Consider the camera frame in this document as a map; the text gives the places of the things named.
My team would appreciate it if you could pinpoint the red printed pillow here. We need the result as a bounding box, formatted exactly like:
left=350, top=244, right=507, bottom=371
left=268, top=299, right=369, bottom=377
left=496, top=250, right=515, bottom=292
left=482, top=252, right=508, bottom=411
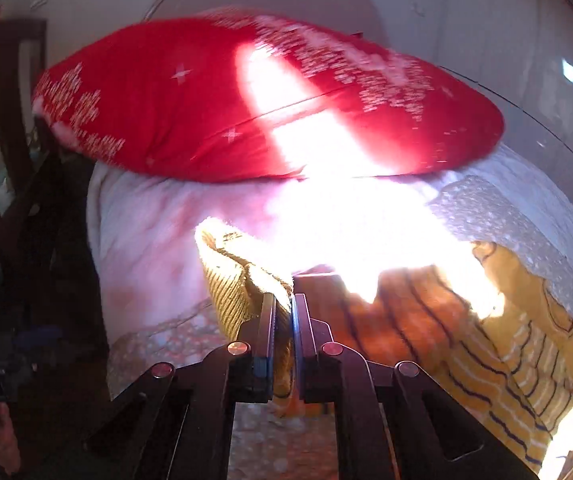
left=32, top=8, right=506, bottom=184

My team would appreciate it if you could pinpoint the dark wooden chair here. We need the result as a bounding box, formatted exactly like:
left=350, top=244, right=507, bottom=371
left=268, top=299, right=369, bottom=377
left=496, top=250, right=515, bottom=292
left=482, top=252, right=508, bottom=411
left=0, top=18, right=98, bottom=311

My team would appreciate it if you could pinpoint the yellow striped small shirt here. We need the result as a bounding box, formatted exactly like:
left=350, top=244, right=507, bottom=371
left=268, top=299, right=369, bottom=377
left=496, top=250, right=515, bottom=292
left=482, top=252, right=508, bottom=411
left=199, top=218, right=573, bottom=467

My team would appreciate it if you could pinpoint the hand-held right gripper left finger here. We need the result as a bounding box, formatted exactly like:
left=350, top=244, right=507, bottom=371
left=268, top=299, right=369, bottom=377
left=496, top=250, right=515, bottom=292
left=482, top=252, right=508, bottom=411
left=82, top=292, right=278, bottom=480

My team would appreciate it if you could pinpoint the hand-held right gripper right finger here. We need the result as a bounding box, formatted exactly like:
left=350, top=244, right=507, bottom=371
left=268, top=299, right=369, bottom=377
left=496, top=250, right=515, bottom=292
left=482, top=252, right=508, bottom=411
left=290, top=275, right=540, bottom=480

